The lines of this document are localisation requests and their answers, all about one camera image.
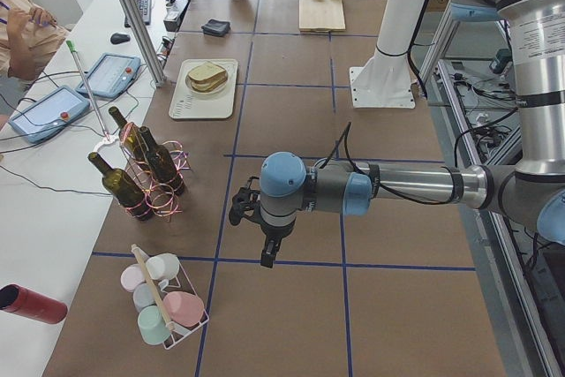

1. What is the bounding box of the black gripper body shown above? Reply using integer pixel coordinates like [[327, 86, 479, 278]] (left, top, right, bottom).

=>
[[260, 222, 294, 246]]

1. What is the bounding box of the white round plate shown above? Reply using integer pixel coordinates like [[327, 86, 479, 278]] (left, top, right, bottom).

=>
[[185, 72, 229, 94]]

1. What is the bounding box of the bread slice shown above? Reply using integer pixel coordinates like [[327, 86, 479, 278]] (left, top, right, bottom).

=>
[[190, 77, 228, 93], [187, 61, 228, 84]]

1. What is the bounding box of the cream bear tray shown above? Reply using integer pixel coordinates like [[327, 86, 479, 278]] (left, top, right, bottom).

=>
[[169, 58, 238, 120]]

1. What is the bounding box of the salmon pink cup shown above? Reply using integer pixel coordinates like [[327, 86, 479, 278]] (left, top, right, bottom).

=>
[[163, 291, 205, 328]]

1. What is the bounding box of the white cup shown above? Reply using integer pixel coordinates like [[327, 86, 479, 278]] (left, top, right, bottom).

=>
[[145, 253, 180, 281]]

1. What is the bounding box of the grey cup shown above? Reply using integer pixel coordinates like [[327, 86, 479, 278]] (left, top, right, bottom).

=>
[[132, 283, 155, 313]]

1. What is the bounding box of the mint green cup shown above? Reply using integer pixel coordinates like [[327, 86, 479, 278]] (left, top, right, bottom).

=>
[[137, 305, 171, 345]]

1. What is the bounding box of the pink lilac cup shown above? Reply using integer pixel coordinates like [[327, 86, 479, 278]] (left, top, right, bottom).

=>
[[120, 264, 146, 293]]

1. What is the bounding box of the middle green wine bottle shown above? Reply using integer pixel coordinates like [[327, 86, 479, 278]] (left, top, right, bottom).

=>
[[139, 126, 185, 195]]

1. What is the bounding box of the green wine bottle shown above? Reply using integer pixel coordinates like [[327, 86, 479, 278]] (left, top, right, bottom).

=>
[[88, 152, 154, 221], [109, 106, 149, 171], [139, 126, 185, 195]]

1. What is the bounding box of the front green wine bottle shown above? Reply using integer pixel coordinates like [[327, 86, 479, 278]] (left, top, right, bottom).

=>
[[88, 152, 154, 221]]

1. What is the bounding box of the rear green wine bottle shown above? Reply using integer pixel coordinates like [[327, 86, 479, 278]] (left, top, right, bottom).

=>
[[109, 106, 149, 171]]

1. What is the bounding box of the grey folded cloth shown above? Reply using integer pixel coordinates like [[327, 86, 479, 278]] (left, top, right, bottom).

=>
[[201, 19, 230, 37]]

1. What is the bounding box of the wooden cutting board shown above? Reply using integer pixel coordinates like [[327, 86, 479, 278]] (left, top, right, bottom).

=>
[[298, 0, 346, 32]]

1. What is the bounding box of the far teach pendant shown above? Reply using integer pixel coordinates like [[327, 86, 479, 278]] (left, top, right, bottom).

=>
[[86, 53, 141, 100]]

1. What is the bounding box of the teach pendant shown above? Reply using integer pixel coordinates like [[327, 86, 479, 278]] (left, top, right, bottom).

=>
[[8, 86, 90, 144], [86, 53, 141, 100]]

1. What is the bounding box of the near teach pendant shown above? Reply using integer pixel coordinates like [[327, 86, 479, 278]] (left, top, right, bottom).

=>
[[8, 86, 90, 144]]

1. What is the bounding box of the black computer mouse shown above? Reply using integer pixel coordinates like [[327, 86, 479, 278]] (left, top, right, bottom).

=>
[[109, 33, 131, 45]]

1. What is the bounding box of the red thermos bottle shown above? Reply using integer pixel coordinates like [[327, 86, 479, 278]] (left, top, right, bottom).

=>
[[1, 284, 68, 324]]

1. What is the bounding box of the black keyboard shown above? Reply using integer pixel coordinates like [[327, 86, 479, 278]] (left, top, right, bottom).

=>
[[134, 0, 152, 26]]

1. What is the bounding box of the seated person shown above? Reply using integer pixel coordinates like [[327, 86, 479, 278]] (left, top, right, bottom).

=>
[[0, 0, 71, 82]]

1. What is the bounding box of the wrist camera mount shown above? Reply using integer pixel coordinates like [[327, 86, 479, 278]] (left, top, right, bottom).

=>
[[229, 176, 261, 226]]

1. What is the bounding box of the copper wire bottle rack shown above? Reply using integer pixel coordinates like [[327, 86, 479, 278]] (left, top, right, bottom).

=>
[[119, 122, 182, 221]]

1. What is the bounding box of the white camera pillar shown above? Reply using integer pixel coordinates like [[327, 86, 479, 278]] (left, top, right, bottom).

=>
[[350, 0, 426, 109]]

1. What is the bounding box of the aluminium frame post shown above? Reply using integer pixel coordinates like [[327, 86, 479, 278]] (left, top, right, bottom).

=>
[[119, 0, 166, 87]]

